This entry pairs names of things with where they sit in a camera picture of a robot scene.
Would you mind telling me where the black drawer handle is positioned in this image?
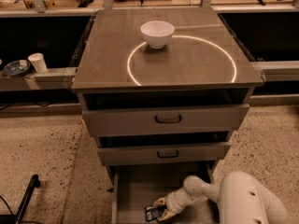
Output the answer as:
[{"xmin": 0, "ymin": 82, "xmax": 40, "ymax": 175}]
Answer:
[
  {"xmin": 154, "ymin": 115, "xmax": 182, "ymax": 124},
  {"xmin": 156, "ymin": 150, "xmax": 178, "ymax": 159}
]

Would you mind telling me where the black top drawer handle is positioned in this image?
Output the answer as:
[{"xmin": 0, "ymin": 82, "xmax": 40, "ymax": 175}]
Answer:
[{"xmin": 154, "ymin": 115, "xmax": 182, "ymax": 124}]

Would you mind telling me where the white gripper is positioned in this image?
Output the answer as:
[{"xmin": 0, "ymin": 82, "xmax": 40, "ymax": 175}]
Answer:
[{"xmin": 153, "ymin": 189, "xmax": 191, "ymax": 222}]

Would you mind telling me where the middle grey drawer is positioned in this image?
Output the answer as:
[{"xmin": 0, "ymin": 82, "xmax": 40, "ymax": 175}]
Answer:
[{"xmin": 98, "ymin": 142, "xmax": 232, "ymax": 166}]

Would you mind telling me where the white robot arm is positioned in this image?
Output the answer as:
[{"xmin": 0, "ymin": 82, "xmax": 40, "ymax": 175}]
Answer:
[{"xmin": 153, "ymin": 171, "xmax": 287, "ymax": 224}]

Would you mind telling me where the black stand leg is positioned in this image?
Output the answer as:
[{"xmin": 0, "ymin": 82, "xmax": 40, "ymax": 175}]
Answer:
[{"xmin": 0, "ymin": 175, "xmax": 40, "ymax": 224}]

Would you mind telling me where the bottom open grey drawer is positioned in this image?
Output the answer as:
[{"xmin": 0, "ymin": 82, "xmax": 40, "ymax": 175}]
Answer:
[{"xmin": 111, "ymin": 161, "xmax": 220, "ymax": 224}]

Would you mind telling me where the top grey drawer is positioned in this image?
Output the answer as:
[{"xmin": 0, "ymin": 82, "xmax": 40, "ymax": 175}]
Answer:
[{"xmin": 82, "ymin": 104, "xmax": 249, "ymax": 137}]

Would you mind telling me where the white ceramic bowl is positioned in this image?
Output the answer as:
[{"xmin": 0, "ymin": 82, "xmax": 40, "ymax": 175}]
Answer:
[{"xmin": 140, "ymin": 21, "xmax": 175, "ymax": 49}]

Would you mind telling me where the white paper cup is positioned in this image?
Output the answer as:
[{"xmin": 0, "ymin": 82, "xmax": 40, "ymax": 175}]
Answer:
[{"xmin": 28, "ymin": 53, "xmax": 48, "ymax": 73}]

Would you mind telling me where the black middle drawer handle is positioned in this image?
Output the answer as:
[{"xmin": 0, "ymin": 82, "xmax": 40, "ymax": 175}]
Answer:
[{"xmin": 156, "ymin": 150, "xmax": 178, "ymax": 159}]

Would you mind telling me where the grey drawer cabinet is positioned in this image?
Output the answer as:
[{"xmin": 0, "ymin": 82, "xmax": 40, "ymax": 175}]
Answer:
[{"xmin": 71, "ymin": 7, "xmax": 265, "ymax": 224}]

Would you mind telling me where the blue rxbar wrapper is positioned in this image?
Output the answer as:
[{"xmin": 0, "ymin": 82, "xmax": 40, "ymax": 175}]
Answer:
[{"xmin": 144, "ymin": 205, "xmax": 166, "ymax": 222}]

